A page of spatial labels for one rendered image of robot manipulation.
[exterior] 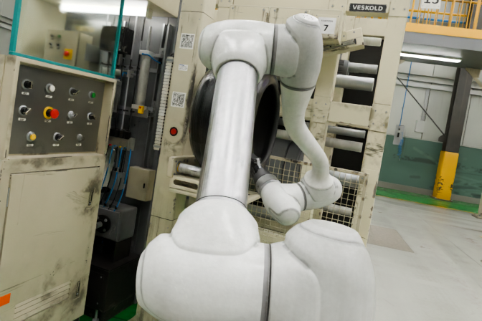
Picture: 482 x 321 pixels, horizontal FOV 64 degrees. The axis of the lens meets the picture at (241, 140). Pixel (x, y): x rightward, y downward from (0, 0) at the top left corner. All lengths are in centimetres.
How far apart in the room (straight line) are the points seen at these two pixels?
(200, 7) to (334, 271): 158
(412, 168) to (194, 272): 1054
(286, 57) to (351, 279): 57
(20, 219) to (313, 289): 131
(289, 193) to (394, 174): 969
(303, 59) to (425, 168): 1021
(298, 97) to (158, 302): 65
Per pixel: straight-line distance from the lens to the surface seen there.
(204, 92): 168
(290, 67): 101
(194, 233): 66
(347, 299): 64
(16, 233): 174
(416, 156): 1105
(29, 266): 185
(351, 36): 216
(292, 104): 109
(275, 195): 133
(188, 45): 196
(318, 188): 135
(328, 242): 63
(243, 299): 63
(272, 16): 212
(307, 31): 100
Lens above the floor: 117
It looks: 3 degrees down
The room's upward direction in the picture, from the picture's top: 9 degrees clockwise
